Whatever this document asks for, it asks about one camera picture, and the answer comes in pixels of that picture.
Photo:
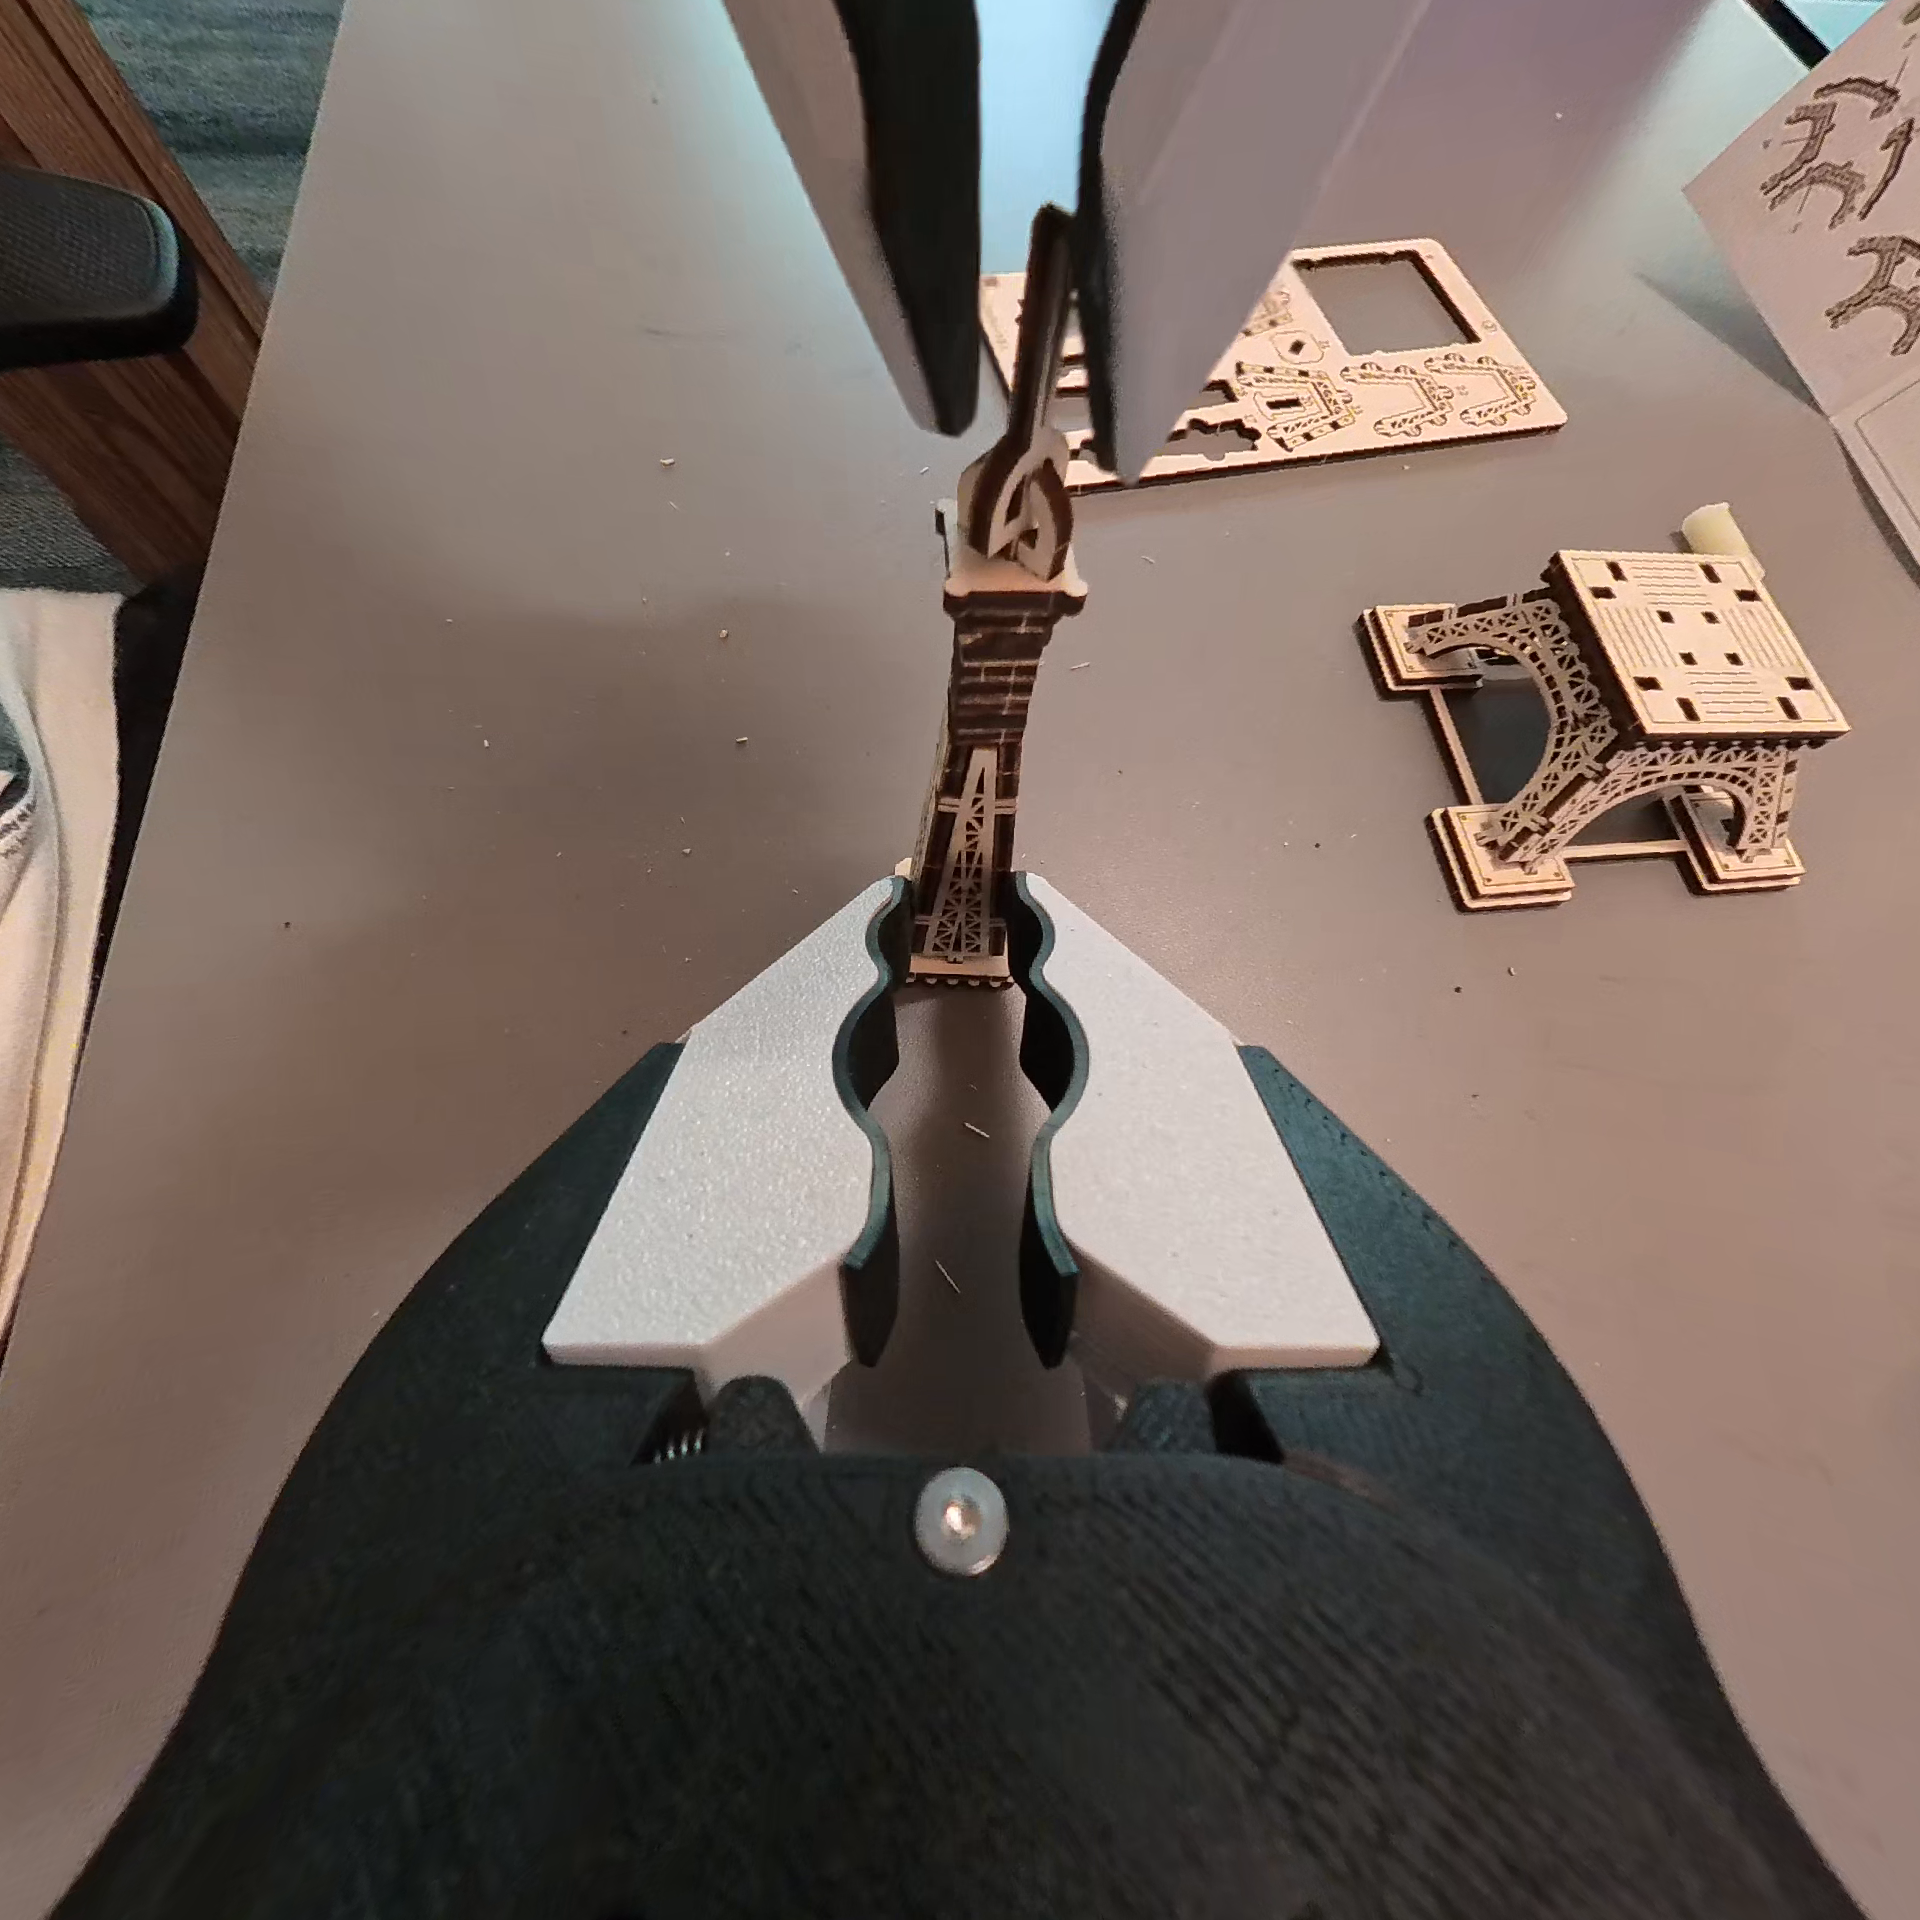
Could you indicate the person's white printed shirt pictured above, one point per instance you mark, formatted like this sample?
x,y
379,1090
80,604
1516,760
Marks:
x,y
52,901

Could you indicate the paper instruction sheet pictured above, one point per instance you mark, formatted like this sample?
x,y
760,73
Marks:
x,y
1829,224

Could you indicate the brown wooden cabinet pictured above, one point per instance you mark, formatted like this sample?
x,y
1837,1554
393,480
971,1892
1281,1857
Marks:
x,y
121,434

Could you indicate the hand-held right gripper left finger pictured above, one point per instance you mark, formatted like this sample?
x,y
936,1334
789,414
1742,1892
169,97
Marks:
x,y
706,1182

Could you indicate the wooden puzzle cutout sheet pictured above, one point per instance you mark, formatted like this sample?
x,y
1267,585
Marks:
x,y
1441,405

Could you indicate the small white cylinder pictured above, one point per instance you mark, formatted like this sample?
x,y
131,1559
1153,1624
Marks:
x,y
1718,537

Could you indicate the wooden tower model spire section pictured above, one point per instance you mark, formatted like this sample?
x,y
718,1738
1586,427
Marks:
x,y
971,675

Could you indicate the black chair armrest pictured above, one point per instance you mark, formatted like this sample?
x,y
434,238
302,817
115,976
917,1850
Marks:
x,y
76,268

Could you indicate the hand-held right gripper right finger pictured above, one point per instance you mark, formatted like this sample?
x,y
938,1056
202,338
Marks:
x,y
1200,1182

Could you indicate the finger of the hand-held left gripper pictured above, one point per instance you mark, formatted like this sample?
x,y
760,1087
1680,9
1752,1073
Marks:
x,y
810,150
1245,150

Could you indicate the wooden tower model base section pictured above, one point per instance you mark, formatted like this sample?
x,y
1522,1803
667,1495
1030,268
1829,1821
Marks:
x,y
1680,662

